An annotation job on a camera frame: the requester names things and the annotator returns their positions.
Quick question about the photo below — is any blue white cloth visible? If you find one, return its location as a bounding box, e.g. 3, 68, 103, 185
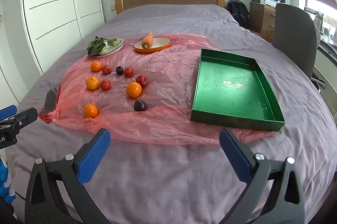
0, 157, 16, 205

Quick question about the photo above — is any green bok choy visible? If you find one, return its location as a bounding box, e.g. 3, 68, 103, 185
87, 36, 118, 56

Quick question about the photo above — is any pink plastic sheet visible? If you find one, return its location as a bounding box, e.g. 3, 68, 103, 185
39, 34, 274, 146

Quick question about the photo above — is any grey chair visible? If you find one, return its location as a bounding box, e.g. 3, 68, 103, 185
272, 3, 328, 93

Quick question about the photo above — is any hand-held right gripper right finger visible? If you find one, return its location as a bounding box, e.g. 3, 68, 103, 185
219, 128, 307, 224

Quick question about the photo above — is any black smartphone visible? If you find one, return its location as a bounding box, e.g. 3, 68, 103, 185
42, 85, 60, 116

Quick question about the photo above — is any carrot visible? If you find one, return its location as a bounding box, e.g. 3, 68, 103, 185
141, 32, 154, 49

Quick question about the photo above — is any green box tray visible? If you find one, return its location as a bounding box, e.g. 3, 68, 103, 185
190, 48, 286, 132

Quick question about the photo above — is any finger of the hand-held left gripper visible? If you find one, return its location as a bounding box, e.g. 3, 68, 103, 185
0, 107, 39, 135
0, 105, 18, 119

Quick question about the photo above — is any white oval plate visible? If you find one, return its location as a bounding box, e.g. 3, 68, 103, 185
91, 38, 125, 58

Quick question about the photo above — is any black backpack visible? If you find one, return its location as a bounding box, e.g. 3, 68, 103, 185
226, 0, 250, 29

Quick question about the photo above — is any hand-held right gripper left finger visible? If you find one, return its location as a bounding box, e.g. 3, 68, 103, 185
25, 129, 111, 224

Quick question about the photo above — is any wooden nightstand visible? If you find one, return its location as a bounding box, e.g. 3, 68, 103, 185
249, 2, 276, 40

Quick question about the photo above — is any orange oval dish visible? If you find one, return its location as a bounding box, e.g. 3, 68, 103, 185
134, 38, 172, 54

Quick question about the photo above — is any white desk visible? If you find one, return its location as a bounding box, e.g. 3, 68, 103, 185
316, 36, 337, 119

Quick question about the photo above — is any white wardrobe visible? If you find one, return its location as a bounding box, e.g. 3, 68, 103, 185
0, 0, 106, 106

